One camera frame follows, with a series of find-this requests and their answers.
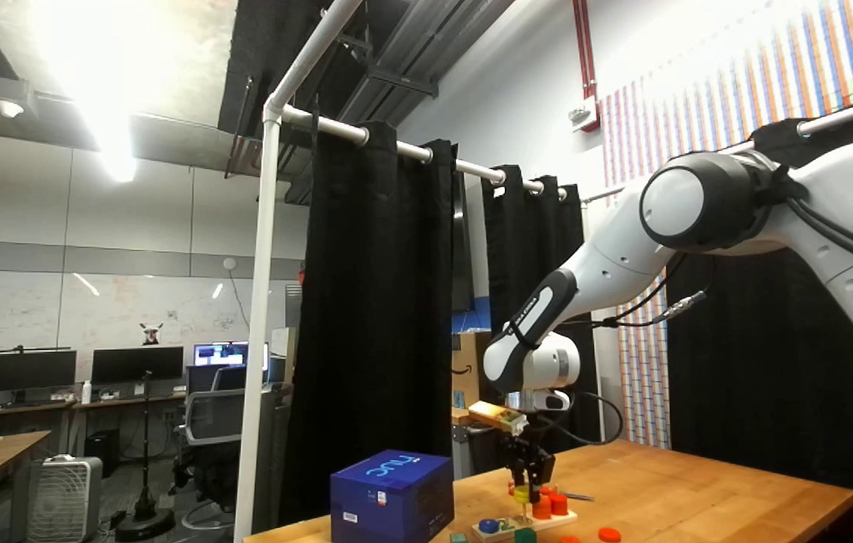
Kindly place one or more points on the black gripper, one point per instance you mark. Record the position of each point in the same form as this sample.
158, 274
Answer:
533, 440

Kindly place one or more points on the yellow cylinder block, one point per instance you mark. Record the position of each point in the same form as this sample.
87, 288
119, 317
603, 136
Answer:
523, 491

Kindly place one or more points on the orange cylinder block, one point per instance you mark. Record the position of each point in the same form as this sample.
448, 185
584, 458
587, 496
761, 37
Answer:
558, 503
544, 509

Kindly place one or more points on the green hexagon block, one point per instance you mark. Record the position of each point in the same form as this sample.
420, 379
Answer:
527, 537

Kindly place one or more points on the blue round block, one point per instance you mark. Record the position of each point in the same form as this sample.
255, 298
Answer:
490, 527

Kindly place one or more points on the wooden workbench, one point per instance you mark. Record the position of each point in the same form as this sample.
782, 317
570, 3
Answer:
486, 414

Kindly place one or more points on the green cube block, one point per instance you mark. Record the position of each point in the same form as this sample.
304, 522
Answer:
461, 537

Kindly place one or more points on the orange flat disc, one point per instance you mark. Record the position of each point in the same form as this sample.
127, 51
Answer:
610, 535

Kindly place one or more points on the blue cardboard box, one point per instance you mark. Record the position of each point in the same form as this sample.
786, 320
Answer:
393, 498

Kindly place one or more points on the wide black curtain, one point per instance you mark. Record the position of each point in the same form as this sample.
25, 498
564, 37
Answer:
375, 320

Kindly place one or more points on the narrow black curtain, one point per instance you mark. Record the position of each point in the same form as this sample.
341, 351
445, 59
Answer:
536, 231

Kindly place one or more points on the black curtain beside striped panel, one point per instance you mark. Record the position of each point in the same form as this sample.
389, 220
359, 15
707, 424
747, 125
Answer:
766, 403

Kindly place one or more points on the mesh office chair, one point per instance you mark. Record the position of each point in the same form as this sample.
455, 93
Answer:
211, 417

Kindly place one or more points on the lit blue screen monitor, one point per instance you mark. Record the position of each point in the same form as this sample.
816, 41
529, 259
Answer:
218, 355

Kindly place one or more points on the black stand with round base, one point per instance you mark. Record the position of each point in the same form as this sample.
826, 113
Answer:
142, 519

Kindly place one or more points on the silver curtain rod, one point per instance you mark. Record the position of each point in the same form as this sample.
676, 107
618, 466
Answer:
345, 127

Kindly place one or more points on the silver rod with black clamps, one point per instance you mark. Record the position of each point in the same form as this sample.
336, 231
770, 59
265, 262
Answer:
826, 119

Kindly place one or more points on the white floor fan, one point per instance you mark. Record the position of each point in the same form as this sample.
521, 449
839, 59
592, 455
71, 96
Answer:
65, 498

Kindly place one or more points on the long office desk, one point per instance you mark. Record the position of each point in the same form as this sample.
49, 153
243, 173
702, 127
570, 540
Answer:
43, 405

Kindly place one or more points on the large black monitor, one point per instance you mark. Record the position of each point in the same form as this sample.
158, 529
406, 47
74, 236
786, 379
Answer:
16, 372

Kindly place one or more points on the round ceiling lamp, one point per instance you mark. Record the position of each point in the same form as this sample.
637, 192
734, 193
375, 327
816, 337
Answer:
6, 107

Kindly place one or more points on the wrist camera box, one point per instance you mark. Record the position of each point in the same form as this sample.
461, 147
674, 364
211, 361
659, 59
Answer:
540, 403

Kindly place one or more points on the white pipe frame post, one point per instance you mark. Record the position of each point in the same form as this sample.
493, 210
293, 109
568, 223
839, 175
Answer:
259, 302

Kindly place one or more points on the colourful striped wall panel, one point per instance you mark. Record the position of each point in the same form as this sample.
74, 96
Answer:
647, 132

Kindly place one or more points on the white wall alarm box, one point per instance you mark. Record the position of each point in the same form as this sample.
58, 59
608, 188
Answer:
584, 113

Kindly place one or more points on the red wall pipe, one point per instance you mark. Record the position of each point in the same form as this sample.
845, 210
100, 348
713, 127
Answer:
584, 48

